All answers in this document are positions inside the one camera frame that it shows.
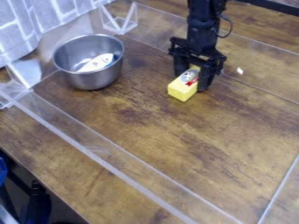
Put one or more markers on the white fish toy in bowl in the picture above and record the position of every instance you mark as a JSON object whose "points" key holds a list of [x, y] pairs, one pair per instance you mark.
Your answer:
{"points": [[97, 63]]}

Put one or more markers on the clear acrylic barrier front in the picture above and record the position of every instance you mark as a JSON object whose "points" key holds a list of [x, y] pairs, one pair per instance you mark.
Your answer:
{"points": [[183, 203]]}

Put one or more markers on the grey brick pattern cloth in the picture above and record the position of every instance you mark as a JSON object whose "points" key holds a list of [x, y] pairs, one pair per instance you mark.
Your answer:
{"points": [[25, 19]]}

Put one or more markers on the yellow butter block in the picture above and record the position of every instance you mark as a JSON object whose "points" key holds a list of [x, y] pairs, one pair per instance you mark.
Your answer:
{"points": [[183, 87]]}

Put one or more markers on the stainless steel bowl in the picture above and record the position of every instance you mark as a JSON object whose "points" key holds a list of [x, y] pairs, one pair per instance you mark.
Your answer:
{"points": [[89, 59]]}

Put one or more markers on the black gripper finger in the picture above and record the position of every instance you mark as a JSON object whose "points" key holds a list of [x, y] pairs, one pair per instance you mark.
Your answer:
{"points": [[180, 64], [205, 75]]}

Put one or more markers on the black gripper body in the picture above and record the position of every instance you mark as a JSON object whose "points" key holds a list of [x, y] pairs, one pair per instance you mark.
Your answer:
{"points": [[203, 23]]}

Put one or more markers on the clear acrylic triangular bracket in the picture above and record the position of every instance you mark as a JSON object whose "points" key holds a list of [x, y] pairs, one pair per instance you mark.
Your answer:
{"points": [[119, 25]]}

